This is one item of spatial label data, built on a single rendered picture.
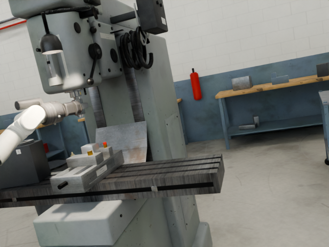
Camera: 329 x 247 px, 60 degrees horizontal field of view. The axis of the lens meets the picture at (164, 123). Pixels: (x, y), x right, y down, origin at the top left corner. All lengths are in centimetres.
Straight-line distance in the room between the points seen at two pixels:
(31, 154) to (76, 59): 52
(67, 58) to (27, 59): 578
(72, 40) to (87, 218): 68
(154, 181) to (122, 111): 62
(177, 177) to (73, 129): 552
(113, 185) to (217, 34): 442
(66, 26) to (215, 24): 432
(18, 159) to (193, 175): 85
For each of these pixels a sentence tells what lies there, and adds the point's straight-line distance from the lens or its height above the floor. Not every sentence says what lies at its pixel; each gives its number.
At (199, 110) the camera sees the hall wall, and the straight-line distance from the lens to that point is 542.
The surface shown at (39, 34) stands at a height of 154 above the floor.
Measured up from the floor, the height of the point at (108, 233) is 77.
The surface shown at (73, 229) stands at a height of 80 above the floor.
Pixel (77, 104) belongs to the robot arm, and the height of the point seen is 125.
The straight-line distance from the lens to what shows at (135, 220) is 136.
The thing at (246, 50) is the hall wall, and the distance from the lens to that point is 531.
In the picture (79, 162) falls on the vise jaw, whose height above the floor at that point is 101.
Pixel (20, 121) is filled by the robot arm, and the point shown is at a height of 123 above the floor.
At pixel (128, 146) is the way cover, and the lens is 160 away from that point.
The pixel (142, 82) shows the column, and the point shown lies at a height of 129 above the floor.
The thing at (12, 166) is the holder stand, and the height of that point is 102.
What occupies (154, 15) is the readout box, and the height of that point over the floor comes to 157.
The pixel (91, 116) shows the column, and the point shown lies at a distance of 173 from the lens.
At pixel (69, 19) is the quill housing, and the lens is 124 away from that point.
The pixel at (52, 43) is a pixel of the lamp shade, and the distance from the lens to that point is 107.
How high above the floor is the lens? 128
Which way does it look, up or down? 9 degrees down
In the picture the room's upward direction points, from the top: 11 degrees counter-clockwise
